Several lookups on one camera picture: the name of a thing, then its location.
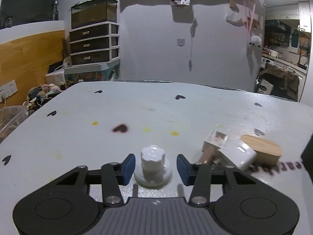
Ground white plastic knob stand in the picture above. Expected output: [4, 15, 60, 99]
[133, 145, 172, 188]

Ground small brown labelled box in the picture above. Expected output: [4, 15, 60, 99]
[198, 130, 228, 165]

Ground white power adapter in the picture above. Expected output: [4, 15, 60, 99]
[213, 139, 257, 171]

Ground light wooden oval block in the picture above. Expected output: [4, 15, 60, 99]
[240, 135, 282, 167]

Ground black storage box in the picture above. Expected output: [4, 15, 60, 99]
[301, 135, 313, 169]

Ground clear plastic bin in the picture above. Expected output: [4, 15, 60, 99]
[0, 105, 27, 142]

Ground white drawer cabinet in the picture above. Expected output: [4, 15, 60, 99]
[69, 21, 120, 66]

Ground glass fish tank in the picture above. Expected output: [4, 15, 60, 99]
[71, 0, 118, 29]

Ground white plush wall toy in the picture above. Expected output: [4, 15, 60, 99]
[248, 35, 262, 48]

